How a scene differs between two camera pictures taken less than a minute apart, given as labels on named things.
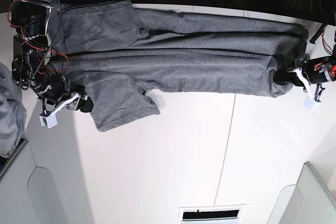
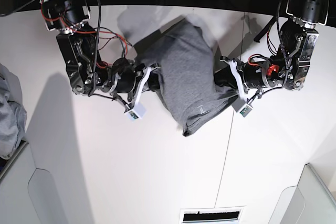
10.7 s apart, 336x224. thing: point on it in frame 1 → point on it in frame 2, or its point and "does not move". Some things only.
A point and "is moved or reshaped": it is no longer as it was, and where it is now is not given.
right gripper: [310, 73] → [253, 75]
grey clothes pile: [13, 126] does not move
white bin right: [310, 201] does not move
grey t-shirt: [115, 53] is moved or reshaped
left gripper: [54, 96] → [126, 77]
